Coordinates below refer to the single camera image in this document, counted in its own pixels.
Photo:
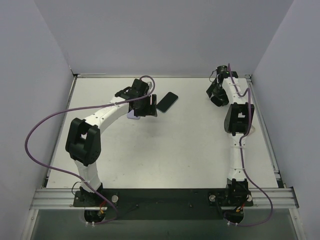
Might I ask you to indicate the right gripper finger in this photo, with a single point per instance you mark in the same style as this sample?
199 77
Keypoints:
218 101
212 91

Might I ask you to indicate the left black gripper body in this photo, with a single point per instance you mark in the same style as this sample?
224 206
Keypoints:
152 105

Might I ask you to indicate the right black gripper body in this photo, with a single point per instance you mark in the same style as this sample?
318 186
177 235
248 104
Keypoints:
211 90

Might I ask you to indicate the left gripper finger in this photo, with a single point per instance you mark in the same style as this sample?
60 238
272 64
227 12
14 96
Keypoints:
153 106
139 109

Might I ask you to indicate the dark smartphone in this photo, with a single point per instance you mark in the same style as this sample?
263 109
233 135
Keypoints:
166 102

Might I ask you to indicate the beige phone case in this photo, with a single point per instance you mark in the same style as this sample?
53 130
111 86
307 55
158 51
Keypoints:
252 130

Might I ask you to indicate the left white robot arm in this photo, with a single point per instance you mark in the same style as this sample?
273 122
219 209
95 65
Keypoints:
84 136

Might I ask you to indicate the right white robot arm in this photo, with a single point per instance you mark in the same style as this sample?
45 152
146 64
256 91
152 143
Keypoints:
225 90

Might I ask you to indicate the lilac phone case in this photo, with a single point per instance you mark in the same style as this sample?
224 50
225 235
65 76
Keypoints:
131 115

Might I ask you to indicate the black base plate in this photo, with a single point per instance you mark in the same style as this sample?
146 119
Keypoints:
162 204

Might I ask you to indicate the aluminium front rail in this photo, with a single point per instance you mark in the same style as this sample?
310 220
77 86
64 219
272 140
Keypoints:
62 199

